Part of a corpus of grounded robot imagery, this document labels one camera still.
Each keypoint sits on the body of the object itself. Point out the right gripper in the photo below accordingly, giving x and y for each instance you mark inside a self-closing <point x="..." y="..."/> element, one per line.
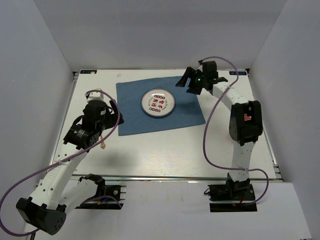
<point x="190" y="72"/>

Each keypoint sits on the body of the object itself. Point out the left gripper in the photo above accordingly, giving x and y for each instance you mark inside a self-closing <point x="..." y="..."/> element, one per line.
<point x="112" y="117"/>

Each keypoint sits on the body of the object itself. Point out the blue cloth placemat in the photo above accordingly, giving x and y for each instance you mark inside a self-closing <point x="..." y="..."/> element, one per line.
<point x="187" y="112"/>

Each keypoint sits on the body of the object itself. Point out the gold fork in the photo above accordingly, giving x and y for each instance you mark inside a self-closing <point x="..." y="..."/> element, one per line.
<point x="102" y="143"/>

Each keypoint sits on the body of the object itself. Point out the white plate red characters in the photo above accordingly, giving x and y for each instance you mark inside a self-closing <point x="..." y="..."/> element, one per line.
<point x="158" y="103"/>

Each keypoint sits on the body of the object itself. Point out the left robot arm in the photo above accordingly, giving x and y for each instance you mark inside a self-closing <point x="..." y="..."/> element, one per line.
<point x="48" y="205"/>

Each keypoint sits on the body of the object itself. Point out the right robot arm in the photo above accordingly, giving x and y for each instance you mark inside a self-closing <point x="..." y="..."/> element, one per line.
<point x="245" y="123"/>

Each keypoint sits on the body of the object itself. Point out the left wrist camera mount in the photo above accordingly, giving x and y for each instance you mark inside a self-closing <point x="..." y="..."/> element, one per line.
<point x="95" y="95"/>

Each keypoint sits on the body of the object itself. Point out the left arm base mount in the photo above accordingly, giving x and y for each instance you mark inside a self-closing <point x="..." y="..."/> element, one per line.
<point x="110" y="197"/>

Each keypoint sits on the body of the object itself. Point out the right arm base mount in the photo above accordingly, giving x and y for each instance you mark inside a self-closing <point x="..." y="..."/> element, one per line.
<point x="221" y="200"/>

